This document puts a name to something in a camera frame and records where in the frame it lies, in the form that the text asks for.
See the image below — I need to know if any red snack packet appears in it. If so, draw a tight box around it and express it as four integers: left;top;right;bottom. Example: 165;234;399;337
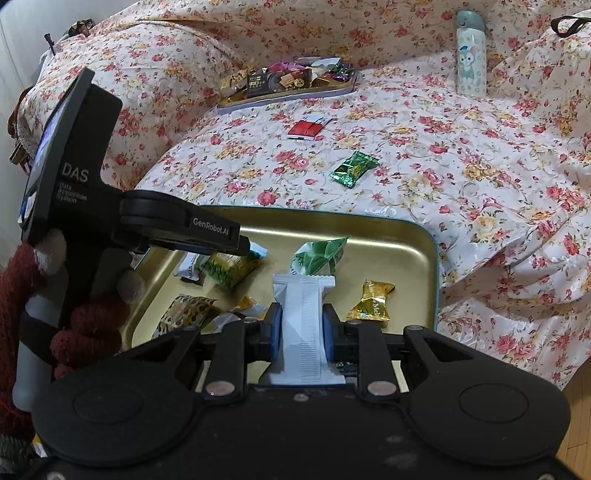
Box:
286;116;334;141

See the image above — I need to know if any floral covered sofa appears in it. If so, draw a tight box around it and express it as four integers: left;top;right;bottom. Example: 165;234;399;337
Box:
14;0;591;393

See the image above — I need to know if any person's left hand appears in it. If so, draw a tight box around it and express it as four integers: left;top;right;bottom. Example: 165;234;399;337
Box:
0;231;142;435

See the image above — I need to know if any black strap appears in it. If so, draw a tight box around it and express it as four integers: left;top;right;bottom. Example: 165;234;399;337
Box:
551;15;591;38

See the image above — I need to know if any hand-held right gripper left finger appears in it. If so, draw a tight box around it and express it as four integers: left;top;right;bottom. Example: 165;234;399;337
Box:
131;302;283;400

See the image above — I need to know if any gold twist candy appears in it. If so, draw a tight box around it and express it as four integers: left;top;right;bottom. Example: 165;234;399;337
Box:
345;278;397;329

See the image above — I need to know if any leopard print snack packet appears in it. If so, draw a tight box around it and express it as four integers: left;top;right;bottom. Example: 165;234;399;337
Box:
154;294;219;340

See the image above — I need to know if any small yellow snack packet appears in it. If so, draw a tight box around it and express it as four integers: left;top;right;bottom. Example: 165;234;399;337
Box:
233;295;269;319

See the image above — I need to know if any pile of assorted snack packets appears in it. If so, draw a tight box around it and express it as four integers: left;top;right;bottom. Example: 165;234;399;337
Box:
222;55;356;100

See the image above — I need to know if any white bar snack packet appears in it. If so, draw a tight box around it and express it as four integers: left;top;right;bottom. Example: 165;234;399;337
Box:
174;253;208;284

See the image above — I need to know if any brown hanging ornament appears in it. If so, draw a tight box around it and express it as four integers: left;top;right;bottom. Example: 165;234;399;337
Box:
7;85;35;168

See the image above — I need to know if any green and yellow snack packet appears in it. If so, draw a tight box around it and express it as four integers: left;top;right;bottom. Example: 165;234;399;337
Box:
198;251;264;291

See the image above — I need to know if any white cartoon print bottle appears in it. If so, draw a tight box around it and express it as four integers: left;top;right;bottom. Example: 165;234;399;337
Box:
455;10;488;97

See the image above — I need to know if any green twist candy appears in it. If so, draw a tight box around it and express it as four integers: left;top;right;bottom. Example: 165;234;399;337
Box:
329;151;380;188

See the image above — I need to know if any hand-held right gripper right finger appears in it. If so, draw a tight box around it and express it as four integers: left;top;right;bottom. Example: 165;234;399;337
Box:
322;302;469;400

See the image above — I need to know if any lilac rimmed metal tray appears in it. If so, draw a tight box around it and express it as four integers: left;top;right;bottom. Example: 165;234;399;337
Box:
217;55;358;112

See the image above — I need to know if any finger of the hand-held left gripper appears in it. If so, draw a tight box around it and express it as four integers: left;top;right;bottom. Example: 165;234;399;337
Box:
184;207;253;258

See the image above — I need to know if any gold metal tray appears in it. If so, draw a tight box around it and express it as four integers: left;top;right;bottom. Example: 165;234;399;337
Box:
122;205;439;370

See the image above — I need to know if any black and white candy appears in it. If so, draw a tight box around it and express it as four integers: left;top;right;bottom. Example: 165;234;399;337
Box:
205;311;264;335

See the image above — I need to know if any green and white snack packet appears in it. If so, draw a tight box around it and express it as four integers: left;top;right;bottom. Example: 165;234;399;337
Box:
291;236;349;278

